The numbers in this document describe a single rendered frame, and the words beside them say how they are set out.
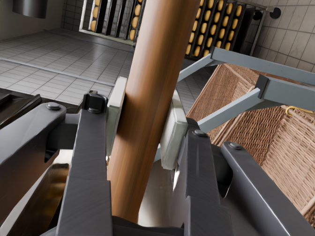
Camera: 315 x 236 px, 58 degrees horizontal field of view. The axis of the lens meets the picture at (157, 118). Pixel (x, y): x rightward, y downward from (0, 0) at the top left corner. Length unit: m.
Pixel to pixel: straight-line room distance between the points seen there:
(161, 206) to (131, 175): 0.92
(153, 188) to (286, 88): 0.76
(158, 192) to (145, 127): 1.01
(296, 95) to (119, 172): 0.48
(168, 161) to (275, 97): 0.46
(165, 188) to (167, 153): 1.04
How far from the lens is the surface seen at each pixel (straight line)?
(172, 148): 0.16
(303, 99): 0.63
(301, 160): 1.08
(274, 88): 0.60
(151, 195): 1.17
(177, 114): 0.16
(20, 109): 1.59
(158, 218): 1.06
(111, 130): 0.15
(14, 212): 0.79
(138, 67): 0.17
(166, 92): 0.17
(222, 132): 1.25
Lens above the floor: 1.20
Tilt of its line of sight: 7 degrees down
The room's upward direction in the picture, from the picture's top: 77 degrees counter-clockwise
